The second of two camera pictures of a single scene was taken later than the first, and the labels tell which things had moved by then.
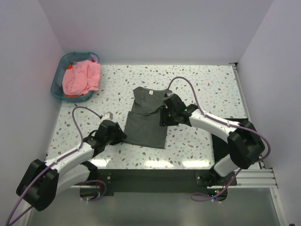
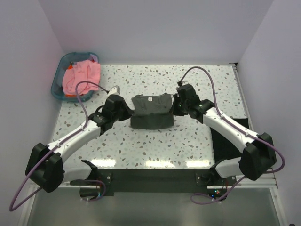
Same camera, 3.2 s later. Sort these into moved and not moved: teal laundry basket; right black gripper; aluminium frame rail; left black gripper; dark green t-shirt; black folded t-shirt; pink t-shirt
Moved: right black gripper; dark green t-shirt; left black gripper
Not moved: teal laundry basket; pink t-shirt; aluminium frame rail; black folded t-shirt
